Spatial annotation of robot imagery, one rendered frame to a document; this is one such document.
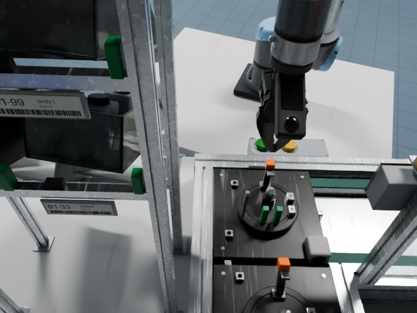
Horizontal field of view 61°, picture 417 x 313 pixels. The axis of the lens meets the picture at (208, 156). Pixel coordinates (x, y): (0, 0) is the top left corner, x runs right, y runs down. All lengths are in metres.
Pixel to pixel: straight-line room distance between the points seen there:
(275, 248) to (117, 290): 0.36
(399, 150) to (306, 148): 1.68
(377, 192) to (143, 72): 0.44
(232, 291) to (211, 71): 0.91
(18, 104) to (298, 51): 0.39
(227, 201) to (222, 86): 0.61
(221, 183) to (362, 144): 0.54
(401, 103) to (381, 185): 2.46
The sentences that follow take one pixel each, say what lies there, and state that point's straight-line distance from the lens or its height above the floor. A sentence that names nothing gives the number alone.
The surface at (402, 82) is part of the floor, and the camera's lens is 3.30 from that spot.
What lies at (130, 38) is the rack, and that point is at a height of 1.51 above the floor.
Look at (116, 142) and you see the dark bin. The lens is 0.44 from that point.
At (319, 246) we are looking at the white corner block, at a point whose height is 0.99.
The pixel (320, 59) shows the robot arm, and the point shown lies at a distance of 1.19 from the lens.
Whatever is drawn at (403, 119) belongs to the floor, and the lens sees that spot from 2.91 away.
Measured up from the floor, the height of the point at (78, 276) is 0.86.
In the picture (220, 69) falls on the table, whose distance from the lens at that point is 1.43.
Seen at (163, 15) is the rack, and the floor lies 1.44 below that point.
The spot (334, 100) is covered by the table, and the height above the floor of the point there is 0.86.
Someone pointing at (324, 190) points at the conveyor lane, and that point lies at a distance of 0.96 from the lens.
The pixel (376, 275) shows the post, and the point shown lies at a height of 1.00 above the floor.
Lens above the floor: 1.65
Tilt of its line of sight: 47 degrees down
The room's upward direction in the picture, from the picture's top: 3 degrees clockwise
